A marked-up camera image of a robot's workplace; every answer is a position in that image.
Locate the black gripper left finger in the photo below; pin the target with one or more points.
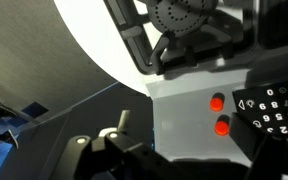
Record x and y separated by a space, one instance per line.
117 156

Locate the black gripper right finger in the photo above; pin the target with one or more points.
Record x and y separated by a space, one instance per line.
277 160

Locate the small red stove button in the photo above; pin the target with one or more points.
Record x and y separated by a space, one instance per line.
216 104
221 128

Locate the grey toy stove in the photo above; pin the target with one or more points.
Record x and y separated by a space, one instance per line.
184 116

